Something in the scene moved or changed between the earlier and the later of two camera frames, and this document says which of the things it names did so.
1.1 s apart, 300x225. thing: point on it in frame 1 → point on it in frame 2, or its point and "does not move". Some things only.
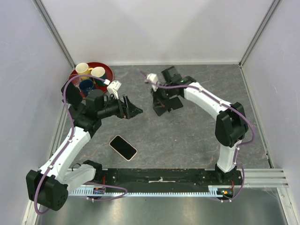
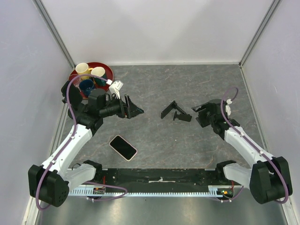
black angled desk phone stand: (162, 107) → (183, 116)
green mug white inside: (99, 72) does not move
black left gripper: (127, 109) does not move
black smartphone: (73, 95) does not move
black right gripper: (157, 97) → (201, 119)
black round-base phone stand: (62, 90) does not move
